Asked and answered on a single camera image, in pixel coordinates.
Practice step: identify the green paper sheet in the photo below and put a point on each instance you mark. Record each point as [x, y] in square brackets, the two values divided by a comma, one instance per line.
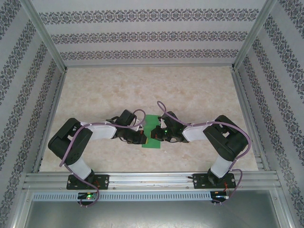
[150, 123]

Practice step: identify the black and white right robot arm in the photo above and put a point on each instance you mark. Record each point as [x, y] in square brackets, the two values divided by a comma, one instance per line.
[225, 140]

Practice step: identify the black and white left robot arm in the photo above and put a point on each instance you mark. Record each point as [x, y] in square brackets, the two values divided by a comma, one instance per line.
[69, 142]

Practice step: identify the grey metal sheet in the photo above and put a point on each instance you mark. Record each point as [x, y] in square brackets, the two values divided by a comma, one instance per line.
[152, 213]

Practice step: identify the controller board with green light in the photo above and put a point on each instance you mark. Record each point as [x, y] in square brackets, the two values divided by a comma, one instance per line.
[89, 196]

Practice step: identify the small black controller board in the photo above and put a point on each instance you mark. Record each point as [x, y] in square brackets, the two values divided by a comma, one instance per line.
[219, 196]

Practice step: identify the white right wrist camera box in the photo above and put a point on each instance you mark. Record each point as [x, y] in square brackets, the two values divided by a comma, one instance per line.
[162, 121]

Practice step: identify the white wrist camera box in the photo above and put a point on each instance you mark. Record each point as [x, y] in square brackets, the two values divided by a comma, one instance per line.
[162, 121]
[139, 126]

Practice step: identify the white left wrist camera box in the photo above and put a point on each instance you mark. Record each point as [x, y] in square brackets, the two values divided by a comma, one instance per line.
[139, 126]

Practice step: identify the aluminium mounting rail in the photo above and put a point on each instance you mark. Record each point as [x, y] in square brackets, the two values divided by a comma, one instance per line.
[152, 180]

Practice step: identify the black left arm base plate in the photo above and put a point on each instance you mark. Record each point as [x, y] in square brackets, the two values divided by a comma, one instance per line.
[104, 181]

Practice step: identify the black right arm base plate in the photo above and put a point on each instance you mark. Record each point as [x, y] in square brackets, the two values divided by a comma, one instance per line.
[199, 181]

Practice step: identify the aluminium side rail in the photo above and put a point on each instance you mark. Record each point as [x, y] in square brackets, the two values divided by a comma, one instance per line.
[247, 114]
[53, 114]

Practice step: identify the aluminium frame post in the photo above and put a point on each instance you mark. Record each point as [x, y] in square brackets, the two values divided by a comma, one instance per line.
[45, 35]
[255, 33]

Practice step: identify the aluminium lower frame bar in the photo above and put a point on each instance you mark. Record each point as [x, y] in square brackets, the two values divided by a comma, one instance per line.
[21, 209]
[282, 209]

